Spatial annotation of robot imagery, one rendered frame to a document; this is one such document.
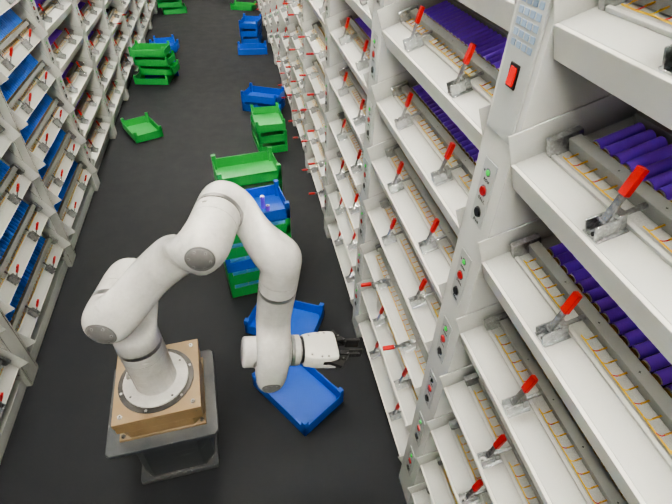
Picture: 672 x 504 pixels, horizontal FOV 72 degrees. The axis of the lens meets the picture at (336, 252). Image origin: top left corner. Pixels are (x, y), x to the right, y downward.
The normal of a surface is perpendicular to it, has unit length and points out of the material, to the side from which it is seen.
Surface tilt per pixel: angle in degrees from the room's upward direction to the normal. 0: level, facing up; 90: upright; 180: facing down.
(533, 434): 21
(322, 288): 0
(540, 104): 90
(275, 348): 48
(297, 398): 0
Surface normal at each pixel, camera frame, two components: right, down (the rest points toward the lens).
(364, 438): 0.02, -0.76
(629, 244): -0.32, -0.67
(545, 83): 0.20, 0.64
